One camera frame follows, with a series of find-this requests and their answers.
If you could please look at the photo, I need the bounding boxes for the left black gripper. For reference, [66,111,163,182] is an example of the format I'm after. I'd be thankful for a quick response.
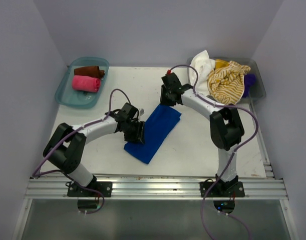
[124,119,145,144]

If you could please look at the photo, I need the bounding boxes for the blue towel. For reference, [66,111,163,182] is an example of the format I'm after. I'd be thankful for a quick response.
[124,105,181,164]

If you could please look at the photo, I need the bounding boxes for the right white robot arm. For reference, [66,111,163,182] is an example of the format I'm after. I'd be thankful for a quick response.
[160,73,244,196]

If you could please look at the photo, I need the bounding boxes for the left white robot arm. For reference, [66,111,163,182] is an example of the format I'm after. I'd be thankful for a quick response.
[43,103,145,197]

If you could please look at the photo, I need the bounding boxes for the yellow white striped towel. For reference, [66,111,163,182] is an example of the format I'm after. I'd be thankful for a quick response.
[207,60,251,105]

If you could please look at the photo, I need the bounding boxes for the mustard yellow towel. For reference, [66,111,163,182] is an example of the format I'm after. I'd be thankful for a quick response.
[215,59,229,69]

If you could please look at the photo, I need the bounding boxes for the pink rolled towel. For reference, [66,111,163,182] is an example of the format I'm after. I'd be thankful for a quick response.
[71,75,101,93]

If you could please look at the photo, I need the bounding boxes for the brown rolled towel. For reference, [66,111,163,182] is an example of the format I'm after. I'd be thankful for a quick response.
[74,65,105,79]

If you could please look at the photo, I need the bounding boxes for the teal plastic tray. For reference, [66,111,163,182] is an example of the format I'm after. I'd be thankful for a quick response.
[55,57,109,109]

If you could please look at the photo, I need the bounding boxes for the purple towel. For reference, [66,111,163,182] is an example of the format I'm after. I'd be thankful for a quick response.
[242,73,256,98]

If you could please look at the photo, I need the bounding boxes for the grey plastic bin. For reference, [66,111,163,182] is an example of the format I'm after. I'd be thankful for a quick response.
[188,57,266,104]

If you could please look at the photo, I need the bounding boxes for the aluminium mounting rail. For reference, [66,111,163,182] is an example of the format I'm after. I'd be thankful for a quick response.
[25,163,288,200]

